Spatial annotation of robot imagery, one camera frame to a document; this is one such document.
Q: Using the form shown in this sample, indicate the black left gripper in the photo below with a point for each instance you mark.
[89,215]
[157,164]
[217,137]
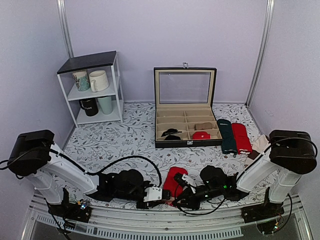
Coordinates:
[150,205]

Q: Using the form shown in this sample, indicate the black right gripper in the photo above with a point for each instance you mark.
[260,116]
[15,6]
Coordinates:
[191,203]

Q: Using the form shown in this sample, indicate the red and beige sock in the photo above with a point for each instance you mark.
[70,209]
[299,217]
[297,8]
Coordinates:
[171,184]

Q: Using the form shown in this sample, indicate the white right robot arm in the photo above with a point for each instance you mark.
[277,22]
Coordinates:
[290,153]

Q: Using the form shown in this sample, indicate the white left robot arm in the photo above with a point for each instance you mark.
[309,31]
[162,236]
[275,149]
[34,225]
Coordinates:
[38,158]

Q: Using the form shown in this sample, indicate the rolled red sock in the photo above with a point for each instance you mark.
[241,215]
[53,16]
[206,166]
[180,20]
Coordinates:
[201,135]

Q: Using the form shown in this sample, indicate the rolled black sock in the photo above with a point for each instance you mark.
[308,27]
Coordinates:
[171,134]

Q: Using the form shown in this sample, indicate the dark green sock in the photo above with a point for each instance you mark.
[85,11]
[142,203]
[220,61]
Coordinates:
[228,145]

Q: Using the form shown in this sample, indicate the rolled brown sock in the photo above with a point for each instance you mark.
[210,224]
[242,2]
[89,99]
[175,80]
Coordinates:
[205,126]

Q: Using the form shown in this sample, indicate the red sock with white band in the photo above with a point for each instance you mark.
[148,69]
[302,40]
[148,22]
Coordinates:
[242,140]

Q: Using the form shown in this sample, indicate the cream and brown sock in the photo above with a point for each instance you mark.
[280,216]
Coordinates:
[258,147]

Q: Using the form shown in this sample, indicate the black compartment storage box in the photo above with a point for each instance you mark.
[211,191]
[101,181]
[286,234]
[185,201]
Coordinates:
[184,97]

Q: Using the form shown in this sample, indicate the light green tumbler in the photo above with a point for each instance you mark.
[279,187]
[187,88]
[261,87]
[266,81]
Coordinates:
[105,104]

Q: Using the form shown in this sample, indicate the black mug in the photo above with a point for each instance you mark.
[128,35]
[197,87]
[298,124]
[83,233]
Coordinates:
[89,105]

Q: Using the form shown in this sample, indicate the white mug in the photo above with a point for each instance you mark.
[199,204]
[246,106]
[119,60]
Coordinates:
[98,80]

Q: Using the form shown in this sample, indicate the white shelf with black top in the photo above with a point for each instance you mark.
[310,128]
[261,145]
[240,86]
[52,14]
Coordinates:
[108,61]

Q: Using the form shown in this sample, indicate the teal patterned mug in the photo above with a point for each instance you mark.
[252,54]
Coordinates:
[81,80]

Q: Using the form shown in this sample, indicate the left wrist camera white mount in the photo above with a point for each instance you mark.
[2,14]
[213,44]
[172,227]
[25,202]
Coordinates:
[152,193]

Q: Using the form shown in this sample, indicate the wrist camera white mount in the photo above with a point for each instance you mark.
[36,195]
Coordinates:
[152,193]
[189,182]

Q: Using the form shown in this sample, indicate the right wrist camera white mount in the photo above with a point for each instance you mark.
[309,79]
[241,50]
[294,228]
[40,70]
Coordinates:
[189,182]

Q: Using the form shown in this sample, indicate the aluminium front frame rail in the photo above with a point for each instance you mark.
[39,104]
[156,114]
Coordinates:
[109,223]

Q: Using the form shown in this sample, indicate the right metal corner post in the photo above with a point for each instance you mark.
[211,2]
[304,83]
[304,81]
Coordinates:
[262,49]

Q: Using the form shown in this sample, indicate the metal corner post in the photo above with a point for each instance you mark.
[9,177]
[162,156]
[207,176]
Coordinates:
[262,49]
[62,13]

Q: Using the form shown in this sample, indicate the left metal corner post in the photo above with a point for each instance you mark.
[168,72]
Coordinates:
[62,13]

